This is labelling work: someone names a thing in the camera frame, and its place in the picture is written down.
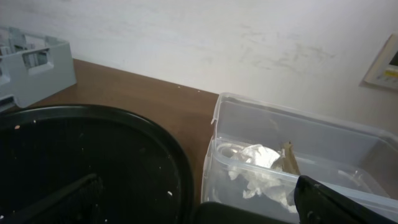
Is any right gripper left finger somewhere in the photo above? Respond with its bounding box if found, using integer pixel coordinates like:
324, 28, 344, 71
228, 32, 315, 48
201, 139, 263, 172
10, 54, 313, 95
1, 174, 98, 224

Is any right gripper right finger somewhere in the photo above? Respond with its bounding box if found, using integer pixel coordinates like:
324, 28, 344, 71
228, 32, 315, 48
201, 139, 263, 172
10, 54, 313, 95
294, 175, 397, 224

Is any brown gold snack wrapper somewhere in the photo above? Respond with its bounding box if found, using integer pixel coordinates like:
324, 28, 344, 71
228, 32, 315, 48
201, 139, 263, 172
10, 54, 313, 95
279, 141, 301, 175

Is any white napkin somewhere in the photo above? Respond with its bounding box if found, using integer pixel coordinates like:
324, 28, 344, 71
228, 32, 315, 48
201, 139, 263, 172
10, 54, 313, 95
217, 143, 297, 213

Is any grey plastic dishwasher rack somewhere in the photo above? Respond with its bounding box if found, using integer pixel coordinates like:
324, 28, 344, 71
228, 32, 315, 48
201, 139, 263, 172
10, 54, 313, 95
1, 26, 76, 111

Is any clear plastic bin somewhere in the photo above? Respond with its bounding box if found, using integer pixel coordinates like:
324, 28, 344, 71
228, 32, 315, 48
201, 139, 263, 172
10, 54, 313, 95
201, 93, 397, 223

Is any black rectangular tray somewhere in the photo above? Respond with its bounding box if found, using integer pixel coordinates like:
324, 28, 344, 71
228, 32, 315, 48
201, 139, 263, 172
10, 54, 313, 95
190, 202, 289, 224

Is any round black tray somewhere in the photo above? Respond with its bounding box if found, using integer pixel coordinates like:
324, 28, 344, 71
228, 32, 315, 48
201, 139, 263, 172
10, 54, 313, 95
1, 105, 194, 223

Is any beige wall control panel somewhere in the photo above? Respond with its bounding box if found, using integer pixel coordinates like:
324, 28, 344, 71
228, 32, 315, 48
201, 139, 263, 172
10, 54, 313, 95
363, 33, 397, 91

